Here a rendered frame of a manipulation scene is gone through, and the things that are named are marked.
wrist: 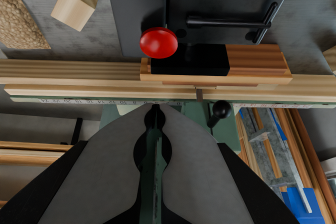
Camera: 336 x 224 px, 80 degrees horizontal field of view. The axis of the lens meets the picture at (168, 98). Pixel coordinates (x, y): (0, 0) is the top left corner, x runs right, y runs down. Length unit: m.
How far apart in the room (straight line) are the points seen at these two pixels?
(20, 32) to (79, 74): 0.10
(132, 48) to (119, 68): 0.18
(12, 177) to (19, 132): 0.52
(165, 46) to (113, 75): 0.21
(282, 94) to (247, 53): 0.12
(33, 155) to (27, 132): 0.70
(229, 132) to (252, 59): 0.12
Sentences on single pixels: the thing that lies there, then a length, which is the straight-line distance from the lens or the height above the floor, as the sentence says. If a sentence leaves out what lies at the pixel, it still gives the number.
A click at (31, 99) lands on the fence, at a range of 0.43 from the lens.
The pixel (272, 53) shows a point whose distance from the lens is 0.35.
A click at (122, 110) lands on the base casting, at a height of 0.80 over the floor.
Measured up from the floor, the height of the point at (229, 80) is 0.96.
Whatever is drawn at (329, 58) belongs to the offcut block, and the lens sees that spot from 0.42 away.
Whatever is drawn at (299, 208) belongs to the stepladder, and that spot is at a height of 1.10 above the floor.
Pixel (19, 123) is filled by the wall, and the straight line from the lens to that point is 3.11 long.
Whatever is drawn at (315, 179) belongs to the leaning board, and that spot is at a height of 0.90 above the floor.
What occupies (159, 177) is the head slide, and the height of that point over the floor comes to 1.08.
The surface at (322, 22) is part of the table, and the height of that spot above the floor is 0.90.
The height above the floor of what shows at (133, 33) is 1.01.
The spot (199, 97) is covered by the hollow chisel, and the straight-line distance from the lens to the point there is 0.34.
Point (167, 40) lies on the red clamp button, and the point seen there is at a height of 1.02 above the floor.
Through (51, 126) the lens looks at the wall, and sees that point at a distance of 2.97.
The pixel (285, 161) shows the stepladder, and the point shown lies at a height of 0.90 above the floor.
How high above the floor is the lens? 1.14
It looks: 31 degrees down
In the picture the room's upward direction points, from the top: 180 degrees counter-clockwise
